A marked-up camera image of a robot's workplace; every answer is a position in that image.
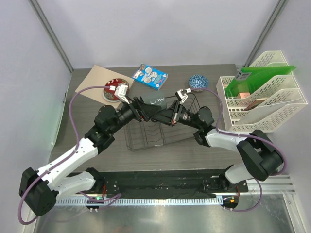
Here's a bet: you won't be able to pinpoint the green plastic folder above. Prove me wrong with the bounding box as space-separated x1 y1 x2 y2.
225 66 296 98

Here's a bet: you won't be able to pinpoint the dark red plate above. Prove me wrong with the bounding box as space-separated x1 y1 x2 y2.
103 79 129 102

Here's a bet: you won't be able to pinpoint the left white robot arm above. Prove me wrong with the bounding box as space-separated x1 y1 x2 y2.
19 97 167 217

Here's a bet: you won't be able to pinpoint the blue red patterned bowl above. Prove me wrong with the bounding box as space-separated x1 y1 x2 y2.
189 74 209 92

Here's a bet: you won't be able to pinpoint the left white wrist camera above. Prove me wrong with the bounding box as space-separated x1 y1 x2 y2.
109 84 130 104

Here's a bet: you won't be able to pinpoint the blue picture box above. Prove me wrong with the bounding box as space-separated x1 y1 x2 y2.
132 64 169 91

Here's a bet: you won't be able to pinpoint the white file organizer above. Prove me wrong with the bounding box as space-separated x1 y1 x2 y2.
216 50 308 133

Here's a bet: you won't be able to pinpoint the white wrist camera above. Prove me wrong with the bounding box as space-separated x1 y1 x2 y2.
109 84 130 104
175 88 192 105

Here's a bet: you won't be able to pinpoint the grey mug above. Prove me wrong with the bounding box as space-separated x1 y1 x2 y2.
140 91 167 110

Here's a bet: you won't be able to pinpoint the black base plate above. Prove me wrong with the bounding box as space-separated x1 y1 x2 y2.
74 169 249 195

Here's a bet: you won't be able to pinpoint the white slotted cable duct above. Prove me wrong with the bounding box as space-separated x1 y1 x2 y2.
55 196 223 207

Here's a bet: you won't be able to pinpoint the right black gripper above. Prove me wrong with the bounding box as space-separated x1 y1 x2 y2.
152 100 202 130

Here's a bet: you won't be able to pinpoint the black wire dish rack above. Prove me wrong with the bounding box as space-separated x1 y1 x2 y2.
123 93 204 152

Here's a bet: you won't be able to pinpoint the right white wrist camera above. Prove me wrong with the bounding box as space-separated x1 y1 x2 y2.
175 88 192 105

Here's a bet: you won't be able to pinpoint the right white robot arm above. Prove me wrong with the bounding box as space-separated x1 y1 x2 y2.
150 98 285 192

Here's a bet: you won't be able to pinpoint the brown items in organizer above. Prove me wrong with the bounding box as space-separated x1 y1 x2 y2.
238 92 268 111

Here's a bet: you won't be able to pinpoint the beige board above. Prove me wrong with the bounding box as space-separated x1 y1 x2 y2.
75 65 134 109

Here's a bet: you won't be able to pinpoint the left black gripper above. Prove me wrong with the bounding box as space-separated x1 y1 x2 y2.
109 95 160 134

